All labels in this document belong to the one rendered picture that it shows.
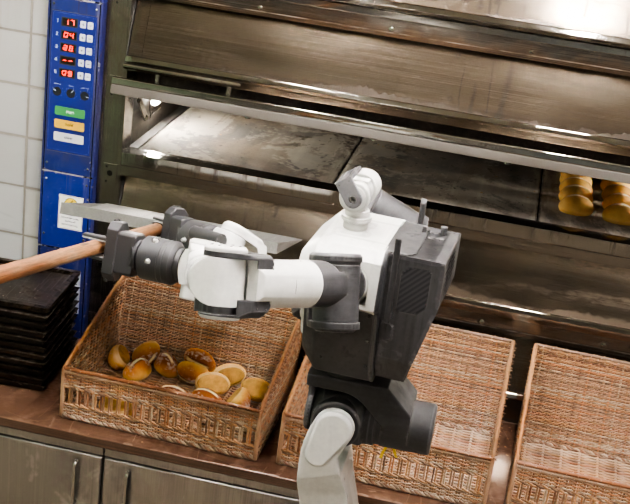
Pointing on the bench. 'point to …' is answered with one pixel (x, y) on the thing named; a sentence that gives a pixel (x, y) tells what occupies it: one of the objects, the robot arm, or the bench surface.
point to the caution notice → (69, 215)
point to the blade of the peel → (153, 220)
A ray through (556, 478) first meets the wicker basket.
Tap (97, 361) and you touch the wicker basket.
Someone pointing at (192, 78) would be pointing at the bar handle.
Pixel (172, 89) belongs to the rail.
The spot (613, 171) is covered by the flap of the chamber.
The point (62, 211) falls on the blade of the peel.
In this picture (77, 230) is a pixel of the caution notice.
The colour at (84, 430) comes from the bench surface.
